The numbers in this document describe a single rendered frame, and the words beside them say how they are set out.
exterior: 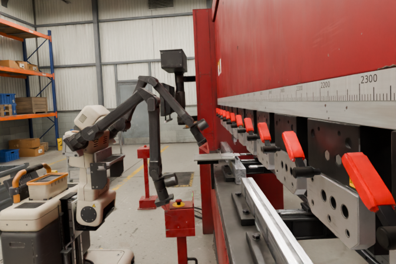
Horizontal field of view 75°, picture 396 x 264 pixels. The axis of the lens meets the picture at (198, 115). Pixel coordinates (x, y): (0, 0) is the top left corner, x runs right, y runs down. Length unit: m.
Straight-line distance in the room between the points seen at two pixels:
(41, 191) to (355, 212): 1.76
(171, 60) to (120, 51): 6.77
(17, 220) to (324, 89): 1.71
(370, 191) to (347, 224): 0.13
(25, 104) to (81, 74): 2.05
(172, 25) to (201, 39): 6.52
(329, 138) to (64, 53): 10.20
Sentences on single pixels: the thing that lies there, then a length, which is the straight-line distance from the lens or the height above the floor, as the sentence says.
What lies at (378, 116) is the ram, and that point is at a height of 1.35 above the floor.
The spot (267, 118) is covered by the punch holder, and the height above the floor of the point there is 1.32.
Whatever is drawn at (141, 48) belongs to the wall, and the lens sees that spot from 9.29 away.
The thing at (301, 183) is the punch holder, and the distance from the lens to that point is 0.57.
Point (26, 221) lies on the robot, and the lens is 1.83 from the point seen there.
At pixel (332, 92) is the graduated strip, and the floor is 1.38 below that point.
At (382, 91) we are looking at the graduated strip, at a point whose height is 1.38.
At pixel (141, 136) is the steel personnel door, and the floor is 0.28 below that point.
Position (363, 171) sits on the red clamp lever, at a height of 1.30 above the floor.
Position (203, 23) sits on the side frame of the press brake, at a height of 2.16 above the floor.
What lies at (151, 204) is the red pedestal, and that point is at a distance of 3.64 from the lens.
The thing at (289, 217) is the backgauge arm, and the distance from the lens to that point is 1.31.
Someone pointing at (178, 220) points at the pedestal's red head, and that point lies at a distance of 1.49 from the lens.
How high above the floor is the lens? 1.38
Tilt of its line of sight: 3 degrees down
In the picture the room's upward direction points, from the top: 3 degrees counter-clockwise
